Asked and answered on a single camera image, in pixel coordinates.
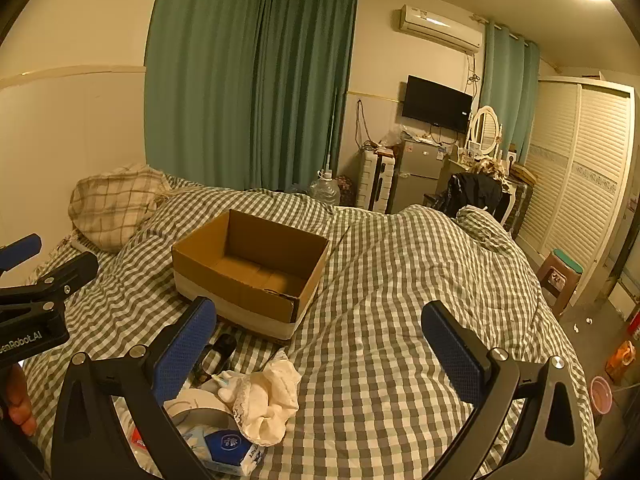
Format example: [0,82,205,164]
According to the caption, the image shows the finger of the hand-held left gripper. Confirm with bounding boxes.
[0,233,43,276]
[0,251,100,314]

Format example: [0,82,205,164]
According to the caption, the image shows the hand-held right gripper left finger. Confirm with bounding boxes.
[51,296,217,480]

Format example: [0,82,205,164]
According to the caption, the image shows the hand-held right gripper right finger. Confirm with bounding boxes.
[421,300,587,480]

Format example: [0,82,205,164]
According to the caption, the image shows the person's left hand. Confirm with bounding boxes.
[0,364,37,437]

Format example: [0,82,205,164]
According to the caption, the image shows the black small bottle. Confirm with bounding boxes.
[197,333,238,386]

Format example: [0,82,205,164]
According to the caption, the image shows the white round lid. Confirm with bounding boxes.
[162,394,236,437]

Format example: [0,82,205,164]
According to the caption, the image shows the beige plaid pillow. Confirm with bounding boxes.
[69,163,174,254]

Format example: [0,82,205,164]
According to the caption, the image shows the green checked blanket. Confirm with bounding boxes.
[20,175,601,480]

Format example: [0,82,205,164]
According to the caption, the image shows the clear plastic bag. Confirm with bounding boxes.
[114,399,152,467]

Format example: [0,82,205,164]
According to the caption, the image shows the crumpled white cloth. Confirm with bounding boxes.
[219,349,301,447]

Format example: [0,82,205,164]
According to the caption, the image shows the blue white tissue packet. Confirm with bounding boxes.
[181,427,269,479]

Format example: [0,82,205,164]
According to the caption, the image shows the brown cardboard box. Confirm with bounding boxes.
[171,209,331,345]

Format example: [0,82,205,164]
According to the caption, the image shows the brown plastic stool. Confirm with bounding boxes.
[535,248,585,317]

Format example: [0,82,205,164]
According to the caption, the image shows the pink plastic basin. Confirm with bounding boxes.
[589,376,619,415]

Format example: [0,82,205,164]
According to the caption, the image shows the black jacket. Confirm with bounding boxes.
[434,172,504,221]

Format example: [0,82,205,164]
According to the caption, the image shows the orange plastic bag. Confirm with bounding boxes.
[604,339,636,384]

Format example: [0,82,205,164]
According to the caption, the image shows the small silver fridge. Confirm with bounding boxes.
[387,141,450,215]

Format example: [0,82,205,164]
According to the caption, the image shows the white stacked foam boxes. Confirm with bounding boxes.
[355,150,396,213]

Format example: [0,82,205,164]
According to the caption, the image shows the large clear water bottle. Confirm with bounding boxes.
[307,170,341,207]

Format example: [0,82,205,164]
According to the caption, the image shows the white louvered wardrobe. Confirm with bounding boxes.
[515,76,637,307]

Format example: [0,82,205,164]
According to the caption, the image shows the white oval mirror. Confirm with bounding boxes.
[467,105,503,159]

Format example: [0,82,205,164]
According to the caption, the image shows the green curtain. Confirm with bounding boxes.
[144,0,265,190]
[254,0,360,196]
[481,20,541,167]

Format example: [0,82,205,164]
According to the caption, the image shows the white pole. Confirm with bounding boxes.
[324,110,338,177]

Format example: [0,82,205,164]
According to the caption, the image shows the white air conditioner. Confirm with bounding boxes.
[398,4,485,55]

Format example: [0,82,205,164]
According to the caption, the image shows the black wall television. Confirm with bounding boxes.
[402,75,474,134]

